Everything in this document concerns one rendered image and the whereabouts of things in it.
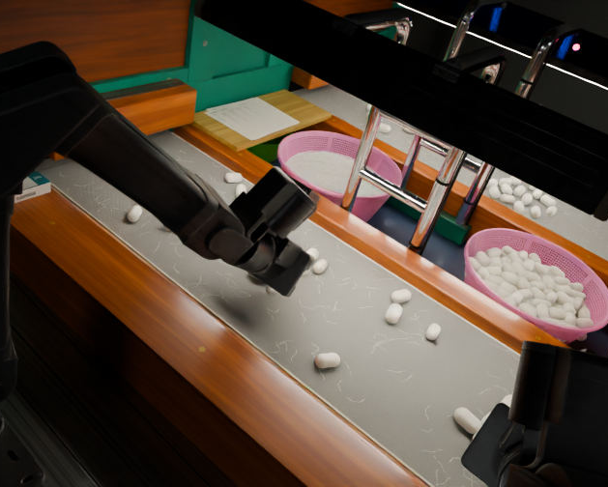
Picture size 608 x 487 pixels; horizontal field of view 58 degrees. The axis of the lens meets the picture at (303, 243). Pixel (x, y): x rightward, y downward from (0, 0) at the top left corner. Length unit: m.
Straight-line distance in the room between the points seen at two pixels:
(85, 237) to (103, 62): 0.34
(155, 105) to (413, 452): 0.71
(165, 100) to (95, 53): 0.14
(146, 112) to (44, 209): 0.26
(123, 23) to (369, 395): 0.72
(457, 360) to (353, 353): 0.16
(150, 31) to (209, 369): 0.64
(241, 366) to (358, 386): 0.16
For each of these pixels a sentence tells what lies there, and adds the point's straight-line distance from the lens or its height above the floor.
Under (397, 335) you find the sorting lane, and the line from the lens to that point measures 0.83.
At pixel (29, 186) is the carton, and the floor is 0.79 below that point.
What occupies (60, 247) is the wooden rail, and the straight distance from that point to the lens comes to 0.83.
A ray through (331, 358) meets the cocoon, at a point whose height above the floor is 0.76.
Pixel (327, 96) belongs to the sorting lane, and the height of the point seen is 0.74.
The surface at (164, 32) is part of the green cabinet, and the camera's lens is 1.11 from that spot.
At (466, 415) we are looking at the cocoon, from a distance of 0.75.
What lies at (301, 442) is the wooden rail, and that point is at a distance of 0.64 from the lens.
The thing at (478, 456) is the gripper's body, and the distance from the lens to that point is 0.53.
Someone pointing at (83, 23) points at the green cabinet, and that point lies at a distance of 1.00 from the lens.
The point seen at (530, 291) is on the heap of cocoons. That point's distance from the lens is 1.05.
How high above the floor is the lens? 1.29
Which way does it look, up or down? 36 degrees down
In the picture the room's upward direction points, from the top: 16 degrees clockwise
